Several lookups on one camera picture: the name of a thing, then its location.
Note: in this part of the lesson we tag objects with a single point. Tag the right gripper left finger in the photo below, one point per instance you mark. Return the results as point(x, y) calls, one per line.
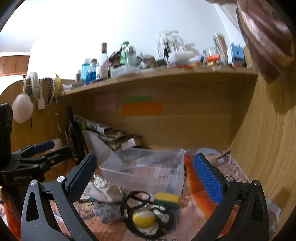
point(38, 221)

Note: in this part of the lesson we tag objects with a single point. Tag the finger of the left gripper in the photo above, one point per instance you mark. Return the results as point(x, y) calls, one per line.
point(41, 146)
point(55, 157)

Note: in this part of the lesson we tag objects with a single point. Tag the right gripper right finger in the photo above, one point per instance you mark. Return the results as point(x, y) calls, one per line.
point(241, 211)

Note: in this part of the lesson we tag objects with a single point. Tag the grey scouring pad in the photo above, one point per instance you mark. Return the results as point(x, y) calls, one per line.
point(108, 212)

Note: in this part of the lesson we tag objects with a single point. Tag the black white eye mask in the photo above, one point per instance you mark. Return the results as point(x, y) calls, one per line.
point(137, 201)

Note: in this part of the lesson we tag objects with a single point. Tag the yellow green sponge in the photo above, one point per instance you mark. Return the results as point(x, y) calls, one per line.
point(168, 200)

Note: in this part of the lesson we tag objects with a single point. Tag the yellow smiley ball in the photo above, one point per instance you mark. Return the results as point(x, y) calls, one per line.
point(143, 219)

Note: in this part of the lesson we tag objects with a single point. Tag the white mug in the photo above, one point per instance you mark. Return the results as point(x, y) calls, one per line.
point(58, 144)

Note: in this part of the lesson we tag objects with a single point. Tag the black wine bottle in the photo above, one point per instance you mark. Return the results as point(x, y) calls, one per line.
point(75, 137)

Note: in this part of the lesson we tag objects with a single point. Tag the white fluffy pompom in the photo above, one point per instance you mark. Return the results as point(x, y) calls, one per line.
point(22, 108)

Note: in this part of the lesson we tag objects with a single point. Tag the white paper sheet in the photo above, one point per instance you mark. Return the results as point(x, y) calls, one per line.
point(97, 146)

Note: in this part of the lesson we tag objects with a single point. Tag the stack of newspapers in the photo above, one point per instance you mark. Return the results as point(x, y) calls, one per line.
point(112, 137)

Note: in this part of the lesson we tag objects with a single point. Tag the pink sticky note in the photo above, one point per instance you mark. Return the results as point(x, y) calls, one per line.
point(105, 102)

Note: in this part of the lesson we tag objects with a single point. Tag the clear plastic bin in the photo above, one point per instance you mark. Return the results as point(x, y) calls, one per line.
point(151, 171)

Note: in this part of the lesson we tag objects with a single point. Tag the blue liquid bottle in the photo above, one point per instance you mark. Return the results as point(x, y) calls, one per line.
point(88, 71)

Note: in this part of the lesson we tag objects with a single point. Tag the green sticky note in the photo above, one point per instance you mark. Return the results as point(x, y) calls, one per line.
point(135, 99)

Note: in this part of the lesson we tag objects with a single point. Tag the orange sticky note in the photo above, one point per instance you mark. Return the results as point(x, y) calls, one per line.
point(152, 108)

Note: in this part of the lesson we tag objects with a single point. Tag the wooden shelf board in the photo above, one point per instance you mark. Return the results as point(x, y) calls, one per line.
point(168, 76)

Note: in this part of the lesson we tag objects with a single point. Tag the clear glass jar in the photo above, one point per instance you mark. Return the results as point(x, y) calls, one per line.
point(172, 42)

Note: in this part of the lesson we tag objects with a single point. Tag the blue toy block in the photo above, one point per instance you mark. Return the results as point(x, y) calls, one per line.
point(235, 55)

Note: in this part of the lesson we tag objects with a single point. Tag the brown hanging curtain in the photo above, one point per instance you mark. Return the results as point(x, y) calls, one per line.
point(267, 36)

